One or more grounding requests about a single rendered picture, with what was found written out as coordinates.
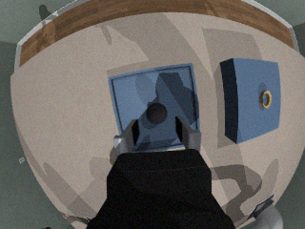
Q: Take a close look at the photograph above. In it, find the blue square block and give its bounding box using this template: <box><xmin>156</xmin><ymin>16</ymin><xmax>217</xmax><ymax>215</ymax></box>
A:
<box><xmin>220</xmin><ymin>58</ymin><xmax>281</xmax><ymax>144</ymax></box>

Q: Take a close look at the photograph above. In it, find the blue square tray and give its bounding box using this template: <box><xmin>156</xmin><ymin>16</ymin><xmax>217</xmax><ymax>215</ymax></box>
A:
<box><xmin>108</xmin><ymin>63</ymin><xmax>200</xmax><ymax>153</ymax></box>

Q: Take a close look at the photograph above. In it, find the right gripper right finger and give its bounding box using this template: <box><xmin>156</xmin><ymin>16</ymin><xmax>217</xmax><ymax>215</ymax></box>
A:
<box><xmin>175</xmin><ymin>116</ymin><xmax>201</xmax><ymax>153</ymax></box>

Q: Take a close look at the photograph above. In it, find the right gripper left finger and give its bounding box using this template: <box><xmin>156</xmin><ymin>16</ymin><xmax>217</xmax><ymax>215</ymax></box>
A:
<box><xmin>112</xmin><ymin>119</ymin><xmax>140</xmax><ymax>157</ymax></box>

